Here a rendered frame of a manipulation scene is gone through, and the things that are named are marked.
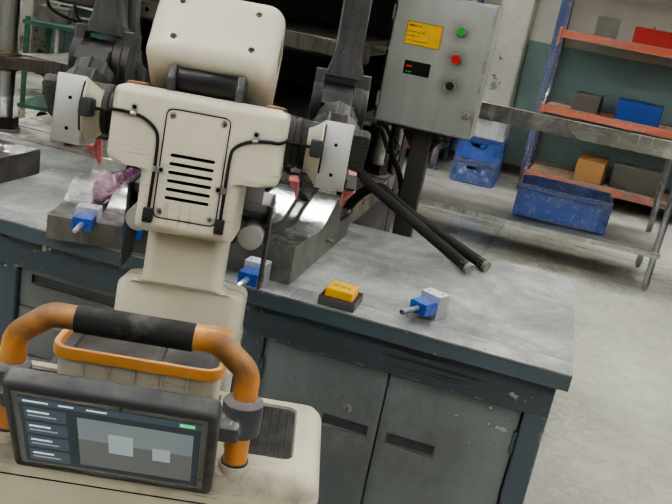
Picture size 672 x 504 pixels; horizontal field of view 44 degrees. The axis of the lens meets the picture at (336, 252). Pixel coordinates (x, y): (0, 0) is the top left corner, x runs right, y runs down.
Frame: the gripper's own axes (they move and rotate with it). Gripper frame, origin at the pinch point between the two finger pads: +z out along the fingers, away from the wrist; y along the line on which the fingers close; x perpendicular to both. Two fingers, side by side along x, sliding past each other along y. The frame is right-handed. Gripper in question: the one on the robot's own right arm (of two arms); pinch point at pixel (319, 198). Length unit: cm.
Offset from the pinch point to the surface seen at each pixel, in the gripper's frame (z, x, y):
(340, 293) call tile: 9.1, 18.3, -7.7
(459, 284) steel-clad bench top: 25.4, -6.6, -38.3
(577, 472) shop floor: 124, -23, -107
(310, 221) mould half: 17.9, -11.8, 0.7
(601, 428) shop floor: 140, -56, -127
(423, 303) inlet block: 8.4, 17.8, -25.4
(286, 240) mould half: 9.4, 5.0, 5.5
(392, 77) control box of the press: 18, -82, -17
